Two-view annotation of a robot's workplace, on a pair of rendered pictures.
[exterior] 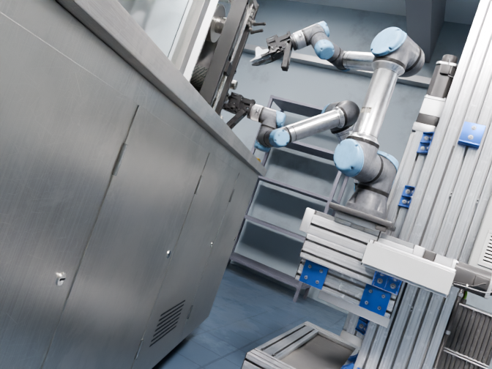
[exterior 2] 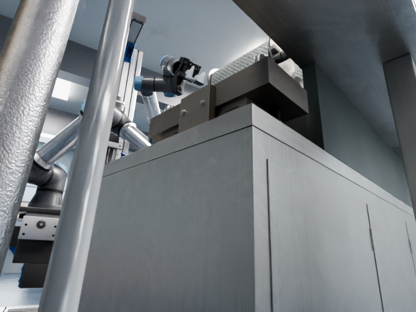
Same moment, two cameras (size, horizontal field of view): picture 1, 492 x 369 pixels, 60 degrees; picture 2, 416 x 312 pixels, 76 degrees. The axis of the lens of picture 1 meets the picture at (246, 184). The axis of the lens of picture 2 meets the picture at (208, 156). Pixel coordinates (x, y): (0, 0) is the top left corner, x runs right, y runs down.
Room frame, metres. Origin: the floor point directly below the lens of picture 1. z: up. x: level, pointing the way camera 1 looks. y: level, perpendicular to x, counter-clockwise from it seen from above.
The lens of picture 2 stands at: (2.62, 0.73, 0.68)
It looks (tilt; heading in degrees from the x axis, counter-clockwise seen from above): 19 degrees up; 216
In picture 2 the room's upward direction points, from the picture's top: 3 degrees clockwise
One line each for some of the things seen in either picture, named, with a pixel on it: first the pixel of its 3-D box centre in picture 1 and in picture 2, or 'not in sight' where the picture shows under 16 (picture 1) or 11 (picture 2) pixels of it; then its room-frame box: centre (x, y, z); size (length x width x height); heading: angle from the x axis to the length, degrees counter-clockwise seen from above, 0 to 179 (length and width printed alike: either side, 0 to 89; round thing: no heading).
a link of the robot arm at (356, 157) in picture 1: (375, 105); not in sight; (1.49, -0.34, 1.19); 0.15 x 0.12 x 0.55; 126
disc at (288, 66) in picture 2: not in sight; (282, 56); (1.95, 0.52, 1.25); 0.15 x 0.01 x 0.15; 170
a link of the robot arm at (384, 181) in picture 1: (378, 171); not in sight; (1.57, -0.44, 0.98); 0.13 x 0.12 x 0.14; 126
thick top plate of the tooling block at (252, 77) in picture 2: not in sight; (218, 116); (2.11, 0.40, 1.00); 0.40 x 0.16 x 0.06; 80
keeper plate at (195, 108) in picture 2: not in sight; (195, 114); (2.21, 0.39, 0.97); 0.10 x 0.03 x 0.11; 80
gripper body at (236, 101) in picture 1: (240, 105); not in sight; (1.95, 0.14, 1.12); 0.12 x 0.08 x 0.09; 80
